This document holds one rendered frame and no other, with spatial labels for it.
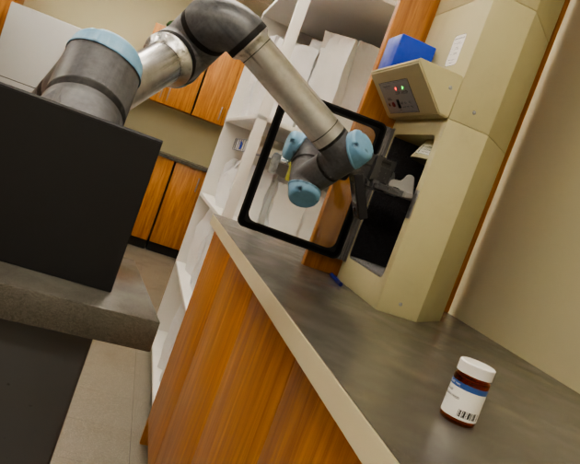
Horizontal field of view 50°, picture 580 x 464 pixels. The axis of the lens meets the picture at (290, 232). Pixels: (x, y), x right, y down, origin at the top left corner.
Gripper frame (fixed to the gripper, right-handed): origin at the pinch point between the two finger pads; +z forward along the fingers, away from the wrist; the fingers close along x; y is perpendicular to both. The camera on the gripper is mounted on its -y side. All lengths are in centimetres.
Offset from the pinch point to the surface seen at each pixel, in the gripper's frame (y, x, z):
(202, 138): 4, 542, -11
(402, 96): 23.4, 1.8, -11.4
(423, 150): 12.4, -2.4, -2.7
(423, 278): -16.8, -14.1, 3.6
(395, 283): -19.9, -14.1, -2.6
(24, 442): -49, -69, -68
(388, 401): -27, -79, -29
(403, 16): 48, 23, -12
